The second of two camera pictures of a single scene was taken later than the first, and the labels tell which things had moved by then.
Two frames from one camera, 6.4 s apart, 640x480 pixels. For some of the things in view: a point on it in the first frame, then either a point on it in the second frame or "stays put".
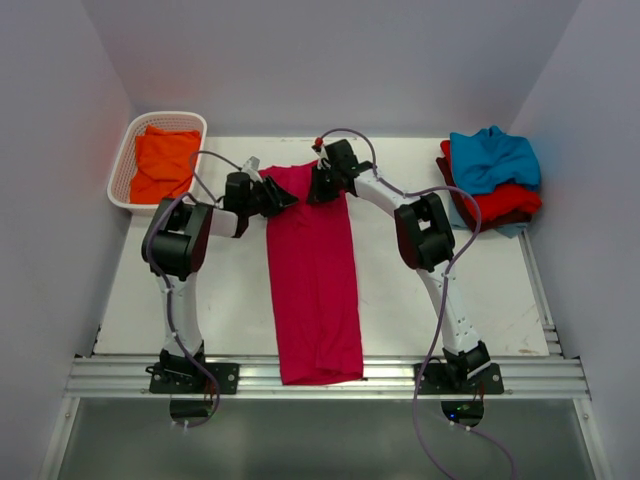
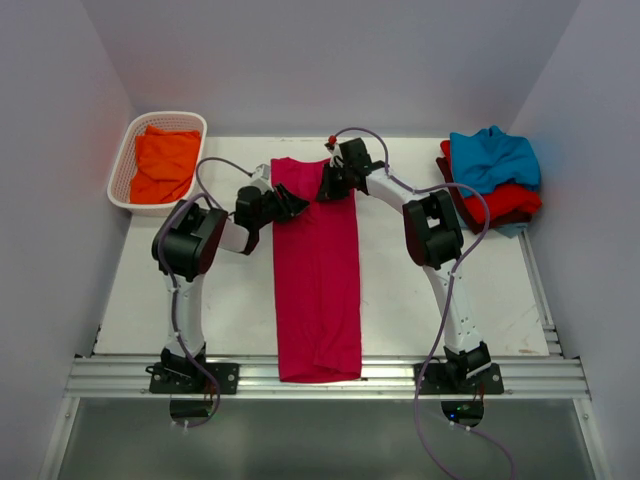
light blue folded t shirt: x=509 y=230 stays put
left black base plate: x=182 y=378 stays put
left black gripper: x=277 y=197 -> x=289 y=204
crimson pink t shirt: x=318 y=323 stays put
